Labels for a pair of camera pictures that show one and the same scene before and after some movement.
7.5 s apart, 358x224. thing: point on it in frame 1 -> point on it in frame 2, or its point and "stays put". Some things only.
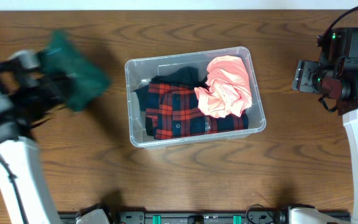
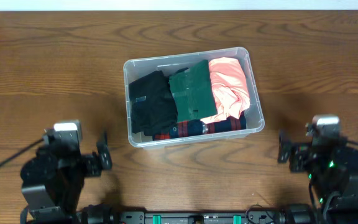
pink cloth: (227, 91) stays put
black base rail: (281, 216) stays put
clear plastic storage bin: (194, 96) stays put
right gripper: (307, 77) -> (304, 150)
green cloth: (87, 82) -> (194, 93)
